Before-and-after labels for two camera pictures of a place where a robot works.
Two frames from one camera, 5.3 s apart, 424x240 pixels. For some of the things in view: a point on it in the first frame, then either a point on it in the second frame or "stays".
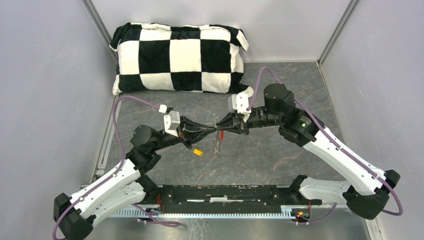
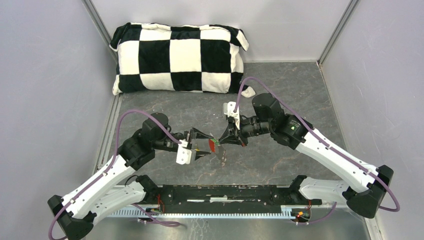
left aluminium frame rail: (99, 25) stays
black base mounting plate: (190, 195) stays
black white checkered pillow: (207, 58) stays
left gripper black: (187, 139) -> (188, 136)
